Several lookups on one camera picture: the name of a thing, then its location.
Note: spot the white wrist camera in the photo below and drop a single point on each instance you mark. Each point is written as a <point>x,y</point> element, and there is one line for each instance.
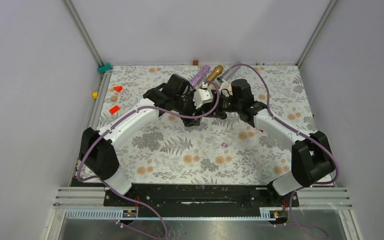
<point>202,95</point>
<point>224,87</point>

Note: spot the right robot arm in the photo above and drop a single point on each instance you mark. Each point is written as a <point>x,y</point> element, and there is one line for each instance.
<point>311,157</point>

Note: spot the gold microphone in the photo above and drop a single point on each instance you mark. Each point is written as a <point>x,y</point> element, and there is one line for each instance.
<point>218,70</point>

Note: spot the teal corner clamp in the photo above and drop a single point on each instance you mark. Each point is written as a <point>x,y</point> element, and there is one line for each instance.
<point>104,68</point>

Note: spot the red triangular block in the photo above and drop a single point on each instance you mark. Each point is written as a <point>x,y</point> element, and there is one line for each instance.
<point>118,88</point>

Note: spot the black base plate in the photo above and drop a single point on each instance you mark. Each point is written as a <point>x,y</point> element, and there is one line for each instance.
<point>195,201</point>

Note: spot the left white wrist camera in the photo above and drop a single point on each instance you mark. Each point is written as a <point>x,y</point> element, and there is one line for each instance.
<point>202,95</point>

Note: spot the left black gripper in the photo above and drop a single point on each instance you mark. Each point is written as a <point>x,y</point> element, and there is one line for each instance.
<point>194,110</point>

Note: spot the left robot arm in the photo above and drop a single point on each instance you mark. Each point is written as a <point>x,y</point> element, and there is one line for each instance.
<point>177,97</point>

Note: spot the floral patterned table mat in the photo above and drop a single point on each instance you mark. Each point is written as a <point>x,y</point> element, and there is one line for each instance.
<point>167,152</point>

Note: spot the purple earbuds near front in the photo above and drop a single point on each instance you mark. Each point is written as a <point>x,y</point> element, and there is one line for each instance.
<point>224,145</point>

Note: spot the purple glitter microphone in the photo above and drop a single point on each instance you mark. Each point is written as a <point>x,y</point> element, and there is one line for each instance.
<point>196,80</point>

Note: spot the yellow small cube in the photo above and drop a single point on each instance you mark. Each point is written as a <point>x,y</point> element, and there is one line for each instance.
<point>95,95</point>

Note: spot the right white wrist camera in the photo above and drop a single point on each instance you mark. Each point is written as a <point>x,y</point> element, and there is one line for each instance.
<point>224,87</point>

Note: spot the grey microphone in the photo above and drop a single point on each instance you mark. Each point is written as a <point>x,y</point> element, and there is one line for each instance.
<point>227,75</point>

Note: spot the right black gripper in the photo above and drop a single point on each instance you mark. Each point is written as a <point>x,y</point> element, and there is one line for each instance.
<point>217,113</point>

